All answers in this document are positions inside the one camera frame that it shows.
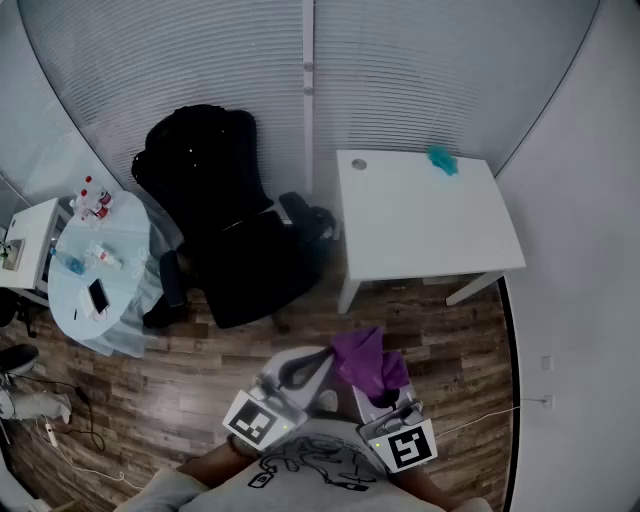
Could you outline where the person's right forearm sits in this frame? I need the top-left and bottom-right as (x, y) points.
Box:
(387, 462), (464, 512)

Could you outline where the grey printed t-shirt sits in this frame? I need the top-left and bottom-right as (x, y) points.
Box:
(112, 418), (496, 512)

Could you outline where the white square table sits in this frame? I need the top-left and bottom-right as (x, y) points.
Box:
(335, 148), (527, 315)

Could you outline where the white cabinet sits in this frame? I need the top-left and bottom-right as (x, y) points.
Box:
(0, 197), (61, 291)

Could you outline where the small clear bottle red label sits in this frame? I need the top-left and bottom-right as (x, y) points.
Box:
(87, 239), (124, 270)

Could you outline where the person's left forearm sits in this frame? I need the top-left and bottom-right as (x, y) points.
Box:
(174, 433), (264, 490)

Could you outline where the white power cable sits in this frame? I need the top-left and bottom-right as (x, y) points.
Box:
(49, 439), (144, 489)

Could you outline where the blue label water bottle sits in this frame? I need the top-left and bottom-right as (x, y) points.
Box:
(49, 248), (86, 274)

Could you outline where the dark teal bag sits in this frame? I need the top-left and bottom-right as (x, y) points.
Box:
(307, 204), (346, 242)

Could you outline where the black office chair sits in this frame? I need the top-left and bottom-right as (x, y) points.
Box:
(131, 103), (346, 335)

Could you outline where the thin white cable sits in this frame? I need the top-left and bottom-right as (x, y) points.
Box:
(434, 405), (546, 436)

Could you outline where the red label water bottle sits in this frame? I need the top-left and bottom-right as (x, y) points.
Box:
(74, 188), (110, 221)
(84, 174), (115, 207)

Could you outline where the brown beaded bracelet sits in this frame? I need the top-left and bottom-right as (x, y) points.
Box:
(227, 433), (261, 461)

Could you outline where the black smartphone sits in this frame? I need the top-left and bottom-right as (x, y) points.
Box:
(88, 278), (110, 314)

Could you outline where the purple cloth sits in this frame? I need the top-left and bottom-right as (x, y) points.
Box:
(329, 327), (411, 407)

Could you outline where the black floor cable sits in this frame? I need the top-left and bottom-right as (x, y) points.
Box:
(9, 372), (107, 451)

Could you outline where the teal cloth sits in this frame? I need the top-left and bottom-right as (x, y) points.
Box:
(425, 144), (460, 177)

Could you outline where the round light-blue table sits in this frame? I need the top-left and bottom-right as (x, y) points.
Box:
(48, 189), (166, 359)

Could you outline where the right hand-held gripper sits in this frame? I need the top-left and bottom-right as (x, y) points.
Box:
(351, 382), (439, 474)

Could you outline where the black jacket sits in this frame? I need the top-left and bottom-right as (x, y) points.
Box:
(131, 103), (274, 234)

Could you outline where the small potted plant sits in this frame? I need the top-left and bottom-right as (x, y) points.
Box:
(0, 238), (26, 274)

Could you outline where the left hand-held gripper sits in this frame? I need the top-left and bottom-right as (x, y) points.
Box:
(222, 344), (338, 450)

